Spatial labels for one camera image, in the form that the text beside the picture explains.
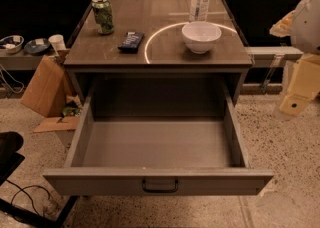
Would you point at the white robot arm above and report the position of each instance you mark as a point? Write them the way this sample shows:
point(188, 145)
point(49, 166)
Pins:
point(302, 25)

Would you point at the black drawer handle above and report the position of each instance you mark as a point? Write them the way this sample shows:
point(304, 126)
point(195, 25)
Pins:
point(160, 186)

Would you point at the dark blue plate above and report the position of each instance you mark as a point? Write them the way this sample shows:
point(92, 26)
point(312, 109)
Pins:
point(37, 46)

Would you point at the flat cardboard piece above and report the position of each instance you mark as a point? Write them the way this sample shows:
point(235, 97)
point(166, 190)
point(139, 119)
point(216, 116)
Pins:
point(53, 124)

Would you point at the dark blue rxbar wrapper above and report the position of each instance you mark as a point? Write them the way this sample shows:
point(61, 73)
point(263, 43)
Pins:
point(131, 42)

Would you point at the black chair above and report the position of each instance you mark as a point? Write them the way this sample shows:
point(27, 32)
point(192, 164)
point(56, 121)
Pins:
point(10, 159)

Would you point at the blue patterned bowl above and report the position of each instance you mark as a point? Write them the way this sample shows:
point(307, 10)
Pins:
point(11, 44)

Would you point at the green snack package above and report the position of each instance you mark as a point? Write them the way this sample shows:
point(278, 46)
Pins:
point(70, 111)

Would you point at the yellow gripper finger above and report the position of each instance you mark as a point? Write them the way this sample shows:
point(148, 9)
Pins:
point(303, 87)
point(284, 26)

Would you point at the low grey shelf bench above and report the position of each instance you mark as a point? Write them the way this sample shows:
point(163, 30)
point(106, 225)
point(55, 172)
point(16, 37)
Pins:
point(22, 61)

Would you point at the white paper cup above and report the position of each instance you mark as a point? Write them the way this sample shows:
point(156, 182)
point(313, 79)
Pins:
point(57, 42)

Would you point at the open grey top drawer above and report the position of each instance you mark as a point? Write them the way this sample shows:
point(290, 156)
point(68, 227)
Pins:
point(112, 155)

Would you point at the green soda can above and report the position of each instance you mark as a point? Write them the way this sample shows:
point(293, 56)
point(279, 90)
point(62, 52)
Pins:
point(102, 10)

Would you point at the white ceramic bowl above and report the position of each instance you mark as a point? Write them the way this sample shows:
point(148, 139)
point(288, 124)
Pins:
point(199, 36)

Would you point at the grey cabinet with top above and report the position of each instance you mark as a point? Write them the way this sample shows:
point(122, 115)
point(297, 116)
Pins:
point(164, 77)

